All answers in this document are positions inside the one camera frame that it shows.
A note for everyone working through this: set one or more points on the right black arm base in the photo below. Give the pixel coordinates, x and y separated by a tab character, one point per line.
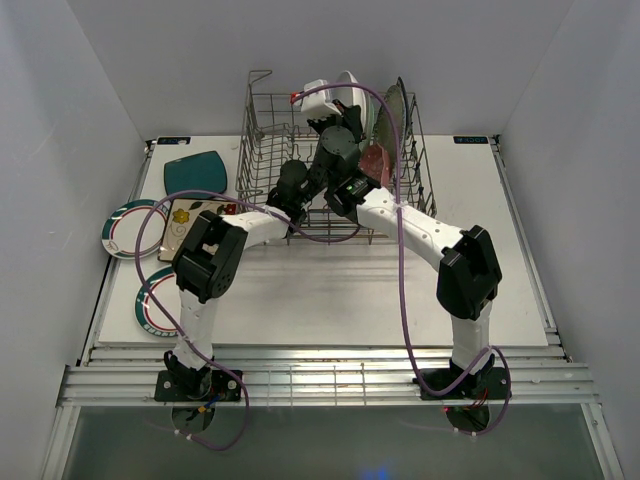
488	384

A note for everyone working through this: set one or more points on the speckled beige round plate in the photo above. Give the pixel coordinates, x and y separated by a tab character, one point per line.
387	127

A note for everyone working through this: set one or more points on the white oval platter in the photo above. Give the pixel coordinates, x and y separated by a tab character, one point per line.
351	96

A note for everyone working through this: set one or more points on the cream square flower plate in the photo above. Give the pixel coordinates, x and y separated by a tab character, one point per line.
182	216

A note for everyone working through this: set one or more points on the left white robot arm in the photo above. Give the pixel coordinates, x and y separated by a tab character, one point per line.
208	259

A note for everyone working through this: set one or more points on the teal square plate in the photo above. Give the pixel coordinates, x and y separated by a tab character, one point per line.
201	171

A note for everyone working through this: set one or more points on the mint green flower plate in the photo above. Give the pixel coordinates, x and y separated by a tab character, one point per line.
371	116

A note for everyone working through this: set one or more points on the right logo sticker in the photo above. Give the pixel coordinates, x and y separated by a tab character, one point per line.
470	140

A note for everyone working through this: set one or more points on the grey wire dish rack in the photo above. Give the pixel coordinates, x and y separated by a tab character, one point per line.
275	131

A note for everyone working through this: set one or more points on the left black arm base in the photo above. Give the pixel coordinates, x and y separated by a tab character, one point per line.
214	384

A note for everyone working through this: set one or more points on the black square floral plate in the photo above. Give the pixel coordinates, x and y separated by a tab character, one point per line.
405	113

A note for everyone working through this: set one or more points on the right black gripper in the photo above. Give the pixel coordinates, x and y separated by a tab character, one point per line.
349	119

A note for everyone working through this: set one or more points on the left logo sticker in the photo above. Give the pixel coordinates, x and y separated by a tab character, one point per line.
175	140

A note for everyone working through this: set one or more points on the round plate red teal rim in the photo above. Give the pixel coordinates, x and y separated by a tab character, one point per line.
162	284

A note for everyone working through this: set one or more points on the logo sticker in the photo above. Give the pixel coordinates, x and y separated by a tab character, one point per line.
470	140
175	140

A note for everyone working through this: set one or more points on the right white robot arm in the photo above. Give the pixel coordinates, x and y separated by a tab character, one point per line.
465	261

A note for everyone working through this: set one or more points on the pink dotted scalloped plate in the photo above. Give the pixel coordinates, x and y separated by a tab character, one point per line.
376	164

